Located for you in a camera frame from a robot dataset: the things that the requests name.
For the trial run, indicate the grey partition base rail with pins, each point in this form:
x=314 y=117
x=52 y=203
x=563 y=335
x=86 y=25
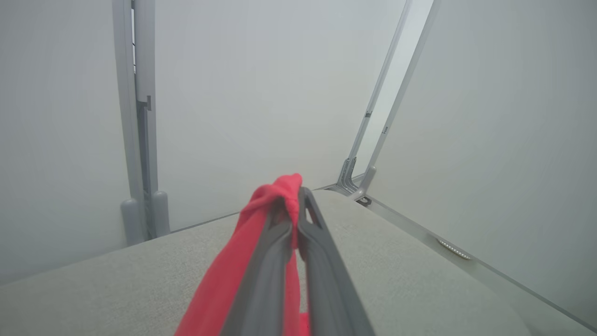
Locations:
x=410 y=227

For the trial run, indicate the red jersey with white trim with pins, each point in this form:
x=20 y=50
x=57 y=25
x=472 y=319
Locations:
x=219 y=289

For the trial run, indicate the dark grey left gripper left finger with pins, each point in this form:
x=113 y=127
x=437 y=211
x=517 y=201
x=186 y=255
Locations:
x=266 y=280

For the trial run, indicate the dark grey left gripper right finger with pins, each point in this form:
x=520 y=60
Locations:
x=326 y=280

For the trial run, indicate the small studded metal strip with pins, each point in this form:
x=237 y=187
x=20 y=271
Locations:
x=454 y=248

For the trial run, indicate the grey metal corner frame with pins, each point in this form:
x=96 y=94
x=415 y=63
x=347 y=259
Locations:
x=347 y=177

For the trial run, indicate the grey partition post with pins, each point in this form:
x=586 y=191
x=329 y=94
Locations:
x=125 y=140
x=161 y=214

